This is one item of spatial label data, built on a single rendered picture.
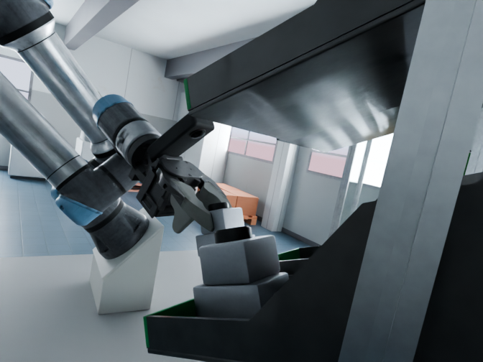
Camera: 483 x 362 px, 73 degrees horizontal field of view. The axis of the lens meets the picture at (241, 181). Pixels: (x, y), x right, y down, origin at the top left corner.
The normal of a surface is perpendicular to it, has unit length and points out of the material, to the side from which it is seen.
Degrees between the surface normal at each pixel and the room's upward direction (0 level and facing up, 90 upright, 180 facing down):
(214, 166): 90
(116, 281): 90
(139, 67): 90
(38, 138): 73
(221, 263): 90
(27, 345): 0
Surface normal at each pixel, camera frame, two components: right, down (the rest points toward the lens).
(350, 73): 0.15, 0.98
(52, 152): 0.47, -0.11
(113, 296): 0.50, 0.19
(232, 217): 0.79, -0.21
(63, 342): 0.19, -0.98
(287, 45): -0.60, -0.03
